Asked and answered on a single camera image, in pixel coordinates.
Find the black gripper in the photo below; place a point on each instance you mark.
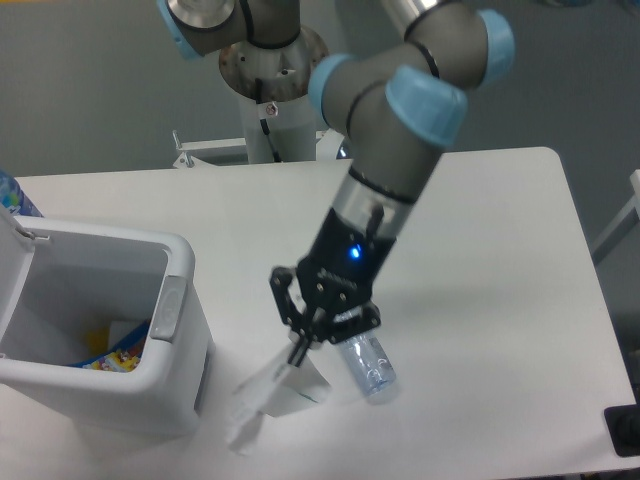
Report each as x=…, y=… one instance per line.
x=336, y=275

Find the clear crushed plastic bottle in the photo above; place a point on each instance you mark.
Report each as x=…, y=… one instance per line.
x=370, y=368

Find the white paper carton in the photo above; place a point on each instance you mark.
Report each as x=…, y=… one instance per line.
x=275, y=390

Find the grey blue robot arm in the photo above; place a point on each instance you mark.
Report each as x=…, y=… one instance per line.
x=400, y=110

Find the white plastic trash can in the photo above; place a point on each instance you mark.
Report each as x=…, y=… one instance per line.
x=60, y=280

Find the yellow trash piece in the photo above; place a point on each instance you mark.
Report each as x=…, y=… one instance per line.
x=97, y=341

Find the colourful snack wrapper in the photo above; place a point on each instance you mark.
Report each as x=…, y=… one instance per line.
x=119, y=361

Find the black device at table edge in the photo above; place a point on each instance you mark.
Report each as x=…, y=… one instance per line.
x=623, y=425

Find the blue patterned bottle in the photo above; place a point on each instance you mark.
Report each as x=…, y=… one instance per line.
x=14, y=199

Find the white pedestal base frame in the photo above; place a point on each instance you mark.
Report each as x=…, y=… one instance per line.
x=330, y=145

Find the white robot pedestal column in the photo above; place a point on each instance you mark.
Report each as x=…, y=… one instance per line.
x=271, y=87

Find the white frame at right edge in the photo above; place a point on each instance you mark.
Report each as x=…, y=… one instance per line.
x=620, y=226

